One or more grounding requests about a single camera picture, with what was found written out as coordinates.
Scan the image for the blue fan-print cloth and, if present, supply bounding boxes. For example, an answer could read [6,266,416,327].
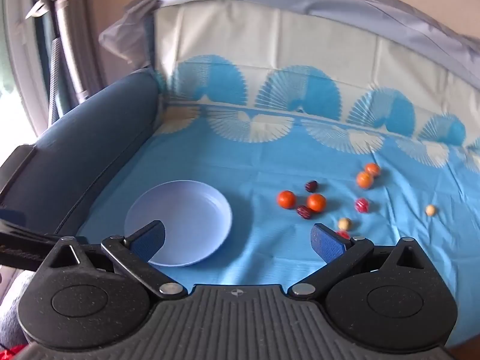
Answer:
[77,0,480,346]

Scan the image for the grey textured pole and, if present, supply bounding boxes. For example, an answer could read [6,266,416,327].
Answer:
[48,38,64,122]

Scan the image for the grey cloth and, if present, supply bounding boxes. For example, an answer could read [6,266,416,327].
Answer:
[0,270,35,350]

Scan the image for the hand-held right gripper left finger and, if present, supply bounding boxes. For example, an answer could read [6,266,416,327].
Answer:
[35,220,188,301]

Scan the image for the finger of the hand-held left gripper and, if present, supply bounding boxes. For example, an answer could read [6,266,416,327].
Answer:
[0,145,37,206]

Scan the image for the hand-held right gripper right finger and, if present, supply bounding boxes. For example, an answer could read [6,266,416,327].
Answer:
[288,223,439,297]

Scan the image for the red cloth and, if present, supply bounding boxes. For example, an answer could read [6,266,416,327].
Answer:
[0,345,26,360]

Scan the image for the dark blue sofa armrest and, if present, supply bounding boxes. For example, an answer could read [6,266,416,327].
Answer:
[0,70,160,237]

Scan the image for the light purple plate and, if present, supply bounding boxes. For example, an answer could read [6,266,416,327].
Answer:
[124,180,233,267]

